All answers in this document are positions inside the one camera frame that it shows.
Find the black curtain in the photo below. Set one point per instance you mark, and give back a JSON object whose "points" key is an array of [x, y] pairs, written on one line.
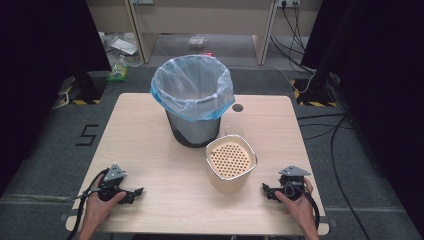
{"points": [[380, 83], [40, 66]]}

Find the beige perforated strainer insert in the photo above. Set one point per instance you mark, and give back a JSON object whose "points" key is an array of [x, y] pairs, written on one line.
{"points": [[230, 160]]}

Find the small red object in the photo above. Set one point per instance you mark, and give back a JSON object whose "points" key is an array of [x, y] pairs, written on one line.
{"points": [[207, 54]]}

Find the pale blue plastic bin bag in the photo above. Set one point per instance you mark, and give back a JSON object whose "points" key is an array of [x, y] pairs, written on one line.
{"points": [[191, 90]]}

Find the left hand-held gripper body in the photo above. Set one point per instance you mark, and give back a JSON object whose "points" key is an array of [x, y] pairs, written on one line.
{"points": [[111, 186]]}

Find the green snack packet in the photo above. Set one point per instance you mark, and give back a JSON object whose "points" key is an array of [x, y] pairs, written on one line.
{"points": [[118, 72]]}

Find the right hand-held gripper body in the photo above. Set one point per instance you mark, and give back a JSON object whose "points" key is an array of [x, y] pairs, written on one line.
{"points": [[291, 186]]}

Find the clear plastic bag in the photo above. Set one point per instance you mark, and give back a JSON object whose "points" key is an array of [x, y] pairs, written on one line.
{"points": [[196, 41]]}

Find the beige container with metal rim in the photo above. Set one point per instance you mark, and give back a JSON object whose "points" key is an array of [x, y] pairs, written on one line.
{"points": [[230, 183]]}

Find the black stand base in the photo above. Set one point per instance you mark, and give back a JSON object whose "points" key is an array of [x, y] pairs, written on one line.
{"points": [[88, 86], [316, 90]]}

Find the light wooden desk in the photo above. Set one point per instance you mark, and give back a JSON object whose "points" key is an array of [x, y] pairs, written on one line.
{"points": [[203, 16]]}

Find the person's left hand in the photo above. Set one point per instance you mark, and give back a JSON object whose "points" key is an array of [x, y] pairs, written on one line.
{"points": [[98, 208]]}

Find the grey trash bin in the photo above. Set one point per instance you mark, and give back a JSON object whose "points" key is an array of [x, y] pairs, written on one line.
{"points": [[195, 131]]}

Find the person's right hand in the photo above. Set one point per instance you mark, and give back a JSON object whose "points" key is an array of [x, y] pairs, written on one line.
{"points": [[298, 210]]}

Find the white wall socket strip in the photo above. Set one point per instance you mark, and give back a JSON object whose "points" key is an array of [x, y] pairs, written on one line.
{"points": [[142, 1], [288, 2]]}

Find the white flat board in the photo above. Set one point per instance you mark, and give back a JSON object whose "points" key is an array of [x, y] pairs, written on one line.
{"points": [[124, 46]]}

